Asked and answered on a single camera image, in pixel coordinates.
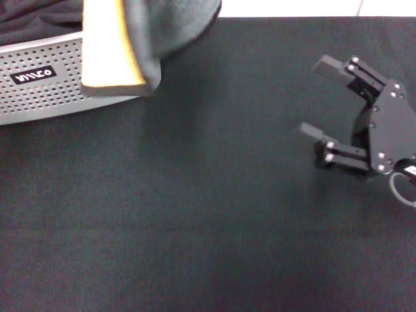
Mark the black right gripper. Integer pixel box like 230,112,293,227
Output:
298,54,416,178

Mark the black tablecloth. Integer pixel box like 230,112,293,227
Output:
0,16,416,312

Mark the grey perforated storage box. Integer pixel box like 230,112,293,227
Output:
0,31,146,126

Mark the black crumpled cloth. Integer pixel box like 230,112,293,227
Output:
0,0,84,46

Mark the grey right gripper cable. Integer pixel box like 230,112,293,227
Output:
389,171,416,208

